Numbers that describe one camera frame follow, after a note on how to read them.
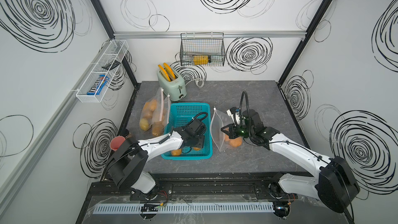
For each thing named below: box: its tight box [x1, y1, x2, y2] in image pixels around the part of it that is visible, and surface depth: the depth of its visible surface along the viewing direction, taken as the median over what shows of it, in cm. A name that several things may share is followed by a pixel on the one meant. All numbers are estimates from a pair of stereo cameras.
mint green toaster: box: [157, 70, 187, 102], surface depth 103 cm
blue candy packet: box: [87, 74, 110, 96], surface depth 72 cm
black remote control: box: [101, 60, 122, 71], surface depth 80 cm
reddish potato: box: [229, 136, 243, 148], surface depth 86 cm
